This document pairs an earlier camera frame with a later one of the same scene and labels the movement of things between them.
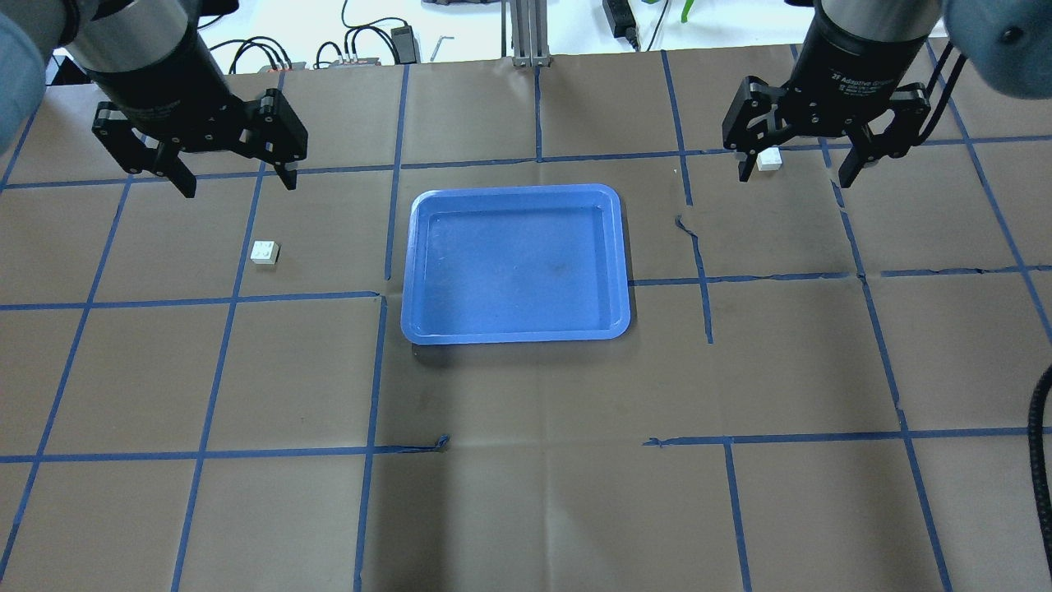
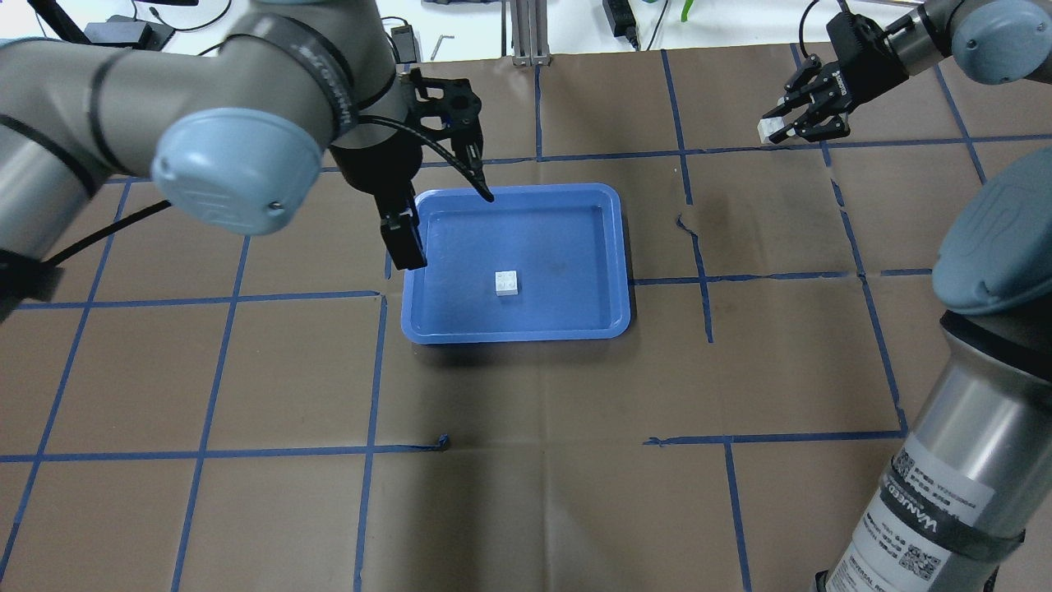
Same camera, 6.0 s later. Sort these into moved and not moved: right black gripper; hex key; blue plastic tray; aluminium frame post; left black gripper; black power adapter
Moved: right black gripper; left black gripper
Not moved: black power adapter; blue plastic tray; hex key; aluminium frame post
